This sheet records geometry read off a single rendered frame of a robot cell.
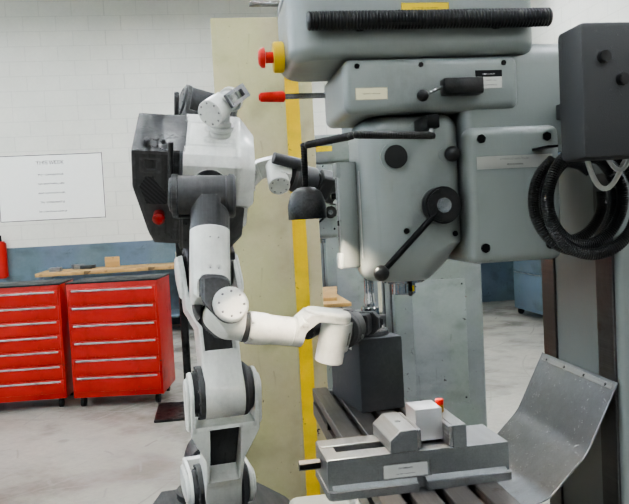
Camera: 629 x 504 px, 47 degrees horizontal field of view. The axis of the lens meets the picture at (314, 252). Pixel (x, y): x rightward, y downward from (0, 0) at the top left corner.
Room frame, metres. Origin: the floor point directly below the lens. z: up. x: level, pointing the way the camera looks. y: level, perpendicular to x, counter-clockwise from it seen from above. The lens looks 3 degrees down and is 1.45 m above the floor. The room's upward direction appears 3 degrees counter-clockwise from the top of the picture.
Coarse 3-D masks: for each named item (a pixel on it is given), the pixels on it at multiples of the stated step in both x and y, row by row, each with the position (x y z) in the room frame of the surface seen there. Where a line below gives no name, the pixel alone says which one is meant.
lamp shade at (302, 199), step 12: (300, 192) 1.35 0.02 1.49; (312, 192) 1.35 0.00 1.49; (288, 204) 1.37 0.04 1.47; (300, 204) 1.34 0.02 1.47; (312, 204) 1.34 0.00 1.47; (324, 204) 1.36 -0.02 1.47; (288, 216) 1.37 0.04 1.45; (300, 216) 1.34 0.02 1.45; (312, 216) 1.34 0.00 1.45; (324, 216) 1.36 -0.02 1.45
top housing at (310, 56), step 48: (288, 0) 1.36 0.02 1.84; (336, 0) 1.33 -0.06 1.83; (384, 0) 1.34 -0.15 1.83; (432, 0) 1.36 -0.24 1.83; (480, 0) 1.37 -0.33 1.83; (528, 0) 1.40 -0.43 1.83; (288, 48) 1.37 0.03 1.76; (336, 48) 1.33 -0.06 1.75; (384, 48) 1.35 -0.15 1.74; (432, 48) 1.36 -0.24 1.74; (480, 48) 1.37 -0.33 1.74; (528, 48) 1.40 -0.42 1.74
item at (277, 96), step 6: (258, 96) 1.55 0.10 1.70; (264, 96) 1.53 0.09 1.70; (270, 96) 1.53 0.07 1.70; (276, 96) 1.54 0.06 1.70; (282, 96) 1.54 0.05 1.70; (288, 96) 1.54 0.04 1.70; (294, 96) 1.55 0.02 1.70; (300, 96) 1.55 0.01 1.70; (306, 96) 1.55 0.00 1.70; (312, 96) 1.55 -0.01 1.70; (318, 96) 1.55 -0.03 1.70; (324, 96) 1.56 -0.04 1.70
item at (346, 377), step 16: (368, 336) 1.86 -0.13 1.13; (384, 336) 1.86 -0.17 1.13; (400, 336) 1.86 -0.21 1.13; (352, 352) 1.87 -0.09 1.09; (368, 352) 1.83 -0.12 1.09; (384, 352) 1.84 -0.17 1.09; (400, 352) 1.86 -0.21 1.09; (336, 368) 1.99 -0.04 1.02; (352, 368) 1.87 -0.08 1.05; (368, 368) 1.83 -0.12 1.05; (384, 368) 1.84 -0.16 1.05; (400, 368) 1.86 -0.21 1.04; (336, 384) 2.00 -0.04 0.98; (352, 384) 1.88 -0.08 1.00; (368, 384) 1.83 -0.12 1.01; (384, 384) 1.84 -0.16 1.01; (400, 384) 1.86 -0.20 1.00; (352, 400) 1.88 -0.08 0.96; (368, 400) 1.83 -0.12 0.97; (384, 400) 1.84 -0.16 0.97; (400, 400) 1.86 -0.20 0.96
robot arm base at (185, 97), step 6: (186, 84) 2.02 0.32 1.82; (186, 90) 1.99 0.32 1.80; (192, 90) 1.99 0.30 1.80; (180, 96) 2.03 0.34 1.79; (186, 96) 1.98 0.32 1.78; (180, 102) 2.01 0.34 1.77; (186, 102) 1.97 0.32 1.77; (180, 108) 1.99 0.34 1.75; (186, 108) 1.97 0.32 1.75; (180, 114) 2.00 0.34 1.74; (198, 114) 1.98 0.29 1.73; (234, 114) 2.02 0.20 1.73
